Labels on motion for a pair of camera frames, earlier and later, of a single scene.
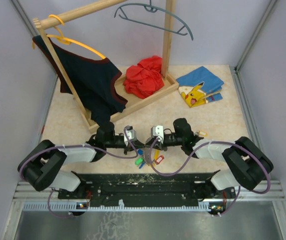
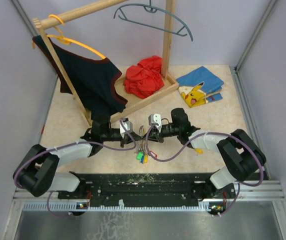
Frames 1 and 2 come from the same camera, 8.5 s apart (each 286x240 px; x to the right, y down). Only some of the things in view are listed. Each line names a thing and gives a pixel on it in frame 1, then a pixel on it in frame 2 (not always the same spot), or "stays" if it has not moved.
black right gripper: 158,144 to 154,134
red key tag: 159,159 to 154,154
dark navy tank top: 92,80 stays
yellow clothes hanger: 66,41 stays
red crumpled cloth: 146,79 stays
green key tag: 138,161 to 139,156
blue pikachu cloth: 199,86 stays
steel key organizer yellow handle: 147,150 to 142,148
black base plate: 185,187 stays
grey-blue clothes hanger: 153,8 stays
